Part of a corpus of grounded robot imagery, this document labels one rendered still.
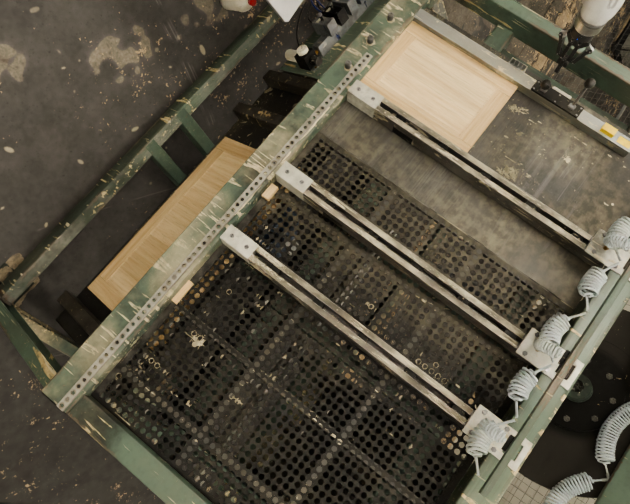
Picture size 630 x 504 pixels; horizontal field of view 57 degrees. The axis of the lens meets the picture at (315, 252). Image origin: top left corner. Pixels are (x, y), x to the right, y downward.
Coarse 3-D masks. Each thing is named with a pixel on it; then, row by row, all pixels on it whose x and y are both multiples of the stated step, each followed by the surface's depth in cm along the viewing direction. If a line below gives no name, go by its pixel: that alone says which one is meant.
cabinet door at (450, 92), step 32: (416, 32) 226; (384, 64) 222; (416, 64) 222; (448, 64) 222; (480, 64) 222; (384, 96) 218; (416, 96) 218; (448, 96) 218; (480, 96) 218; (448, 128) 214; (480, 128) 214
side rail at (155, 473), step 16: (80, 400) 185; (96, 400) 189; (80, 416) 183; (96, 416) 183; (112, 416) 186; (96, 432) 182; (112, 432) 182; (128, 432) 183; (112, 448) 180; (128, 448) 180; (144, 448) 180; (128, 464) 179; (144, 464) 179; (160, 464) 179; (144, 480) 178; (160, 480) 177; (176, 480) 177; (160, 496) 176; (176, 496) 176; (192, 496) 176
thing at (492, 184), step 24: (360, 96) 212; (384, 120) 213; (408, 120) 210; (432, 144) 206; (456, 168) 207; (480, 168) 204; (504, 192) 201; (528, 216) 201; (552, 216) 198; (576, 240) 196; (600, 240) 192; (624, 240) 178; (600, 264) 195; (624, 264) 189
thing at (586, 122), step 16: (416, 16) 226; (432, 16) 225; (432, 32) 226; (448, 32) 223; (464, 48) 221; (480, 48) 221; (496, 64) 219; (512, 80) 218; (528, 80) 217; (528, 96) 219; (560, 112) 215; (592, 128) 211; (608, 144) 212
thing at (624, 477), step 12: (384, 264) 259; (420, 288) 252; (504, 348) 238; (300, 360) 262; (624, 456) 203; (624, 468) 201; (612, 480) 200; (624, 480) 199; (612, 492) 198; (624, 492) 197
